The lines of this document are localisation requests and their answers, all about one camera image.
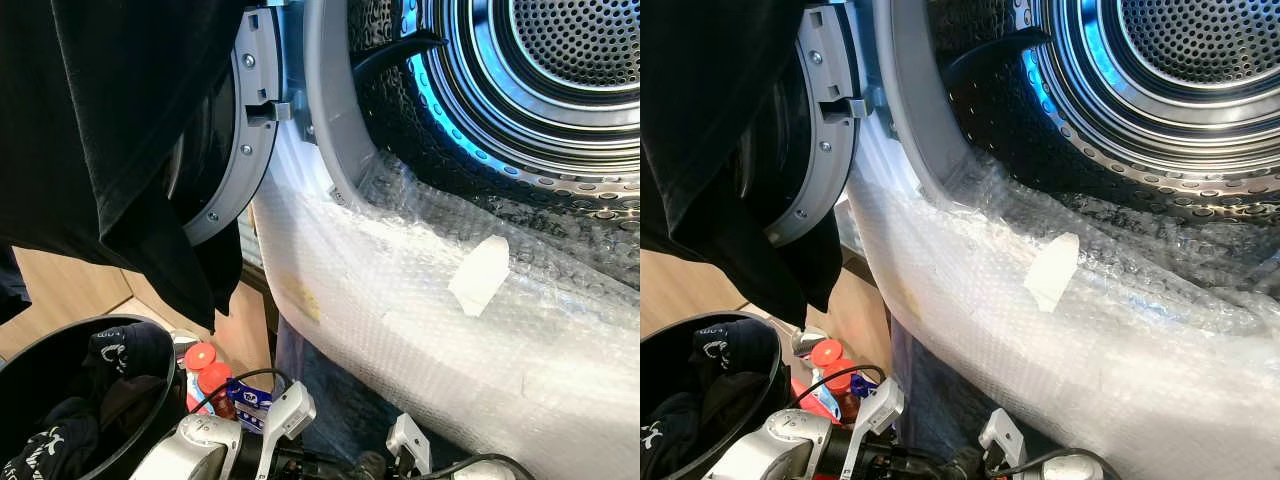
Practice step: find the black round laundry bucket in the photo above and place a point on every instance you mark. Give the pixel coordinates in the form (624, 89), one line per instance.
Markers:
(665, 370)
(40, 370)

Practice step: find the black garment white print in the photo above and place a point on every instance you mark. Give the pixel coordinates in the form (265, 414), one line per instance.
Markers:
(665, 440)
(130, 348)
(735, 345)
(45, 445)

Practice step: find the red plastic stool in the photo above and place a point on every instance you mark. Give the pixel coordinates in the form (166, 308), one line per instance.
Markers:
(805, 395)

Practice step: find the white tape piece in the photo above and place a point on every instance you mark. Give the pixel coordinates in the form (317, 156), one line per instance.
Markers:
(480, 275)
(1052, 272)

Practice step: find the clear bubble wrap sheet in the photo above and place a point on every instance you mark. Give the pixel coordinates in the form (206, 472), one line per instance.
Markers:
(1050, 380)
(420, 350)

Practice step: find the grey round washer door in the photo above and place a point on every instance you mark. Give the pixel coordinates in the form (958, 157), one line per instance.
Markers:
(835, 150)
(250, 150)

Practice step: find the perforated steel washer drum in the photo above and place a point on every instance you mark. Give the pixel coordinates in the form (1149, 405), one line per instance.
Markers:
(560, 100)
(1180, 100)

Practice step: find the black drum paddle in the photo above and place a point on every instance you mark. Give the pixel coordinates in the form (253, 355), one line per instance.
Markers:
(400, 50)
(990, 50)

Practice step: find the red capped bottle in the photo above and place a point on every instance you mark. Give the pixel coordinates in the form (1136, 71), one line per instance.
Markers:
(827, 352)
(845, 375)
(200, 356)
(214, 380)

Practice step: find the grey washer door seal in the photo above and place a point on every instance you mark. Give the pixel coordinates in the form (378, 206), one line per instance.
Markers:
(330, 100)
(900, 100)

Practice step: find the light wooden cabinet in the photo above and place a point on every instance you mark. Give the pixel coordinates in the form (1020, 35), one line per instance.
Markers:
(60, 285)
(690, 280)

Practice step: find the washing machine housing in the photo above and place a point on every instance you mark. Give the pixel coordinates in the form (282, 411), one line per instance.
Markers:
(330, 400)
(930, 400)

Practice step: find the black hanging cloth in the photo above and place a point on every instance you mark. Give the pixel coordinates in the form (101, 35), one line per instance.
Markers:
(100, 100)
(720, 100)

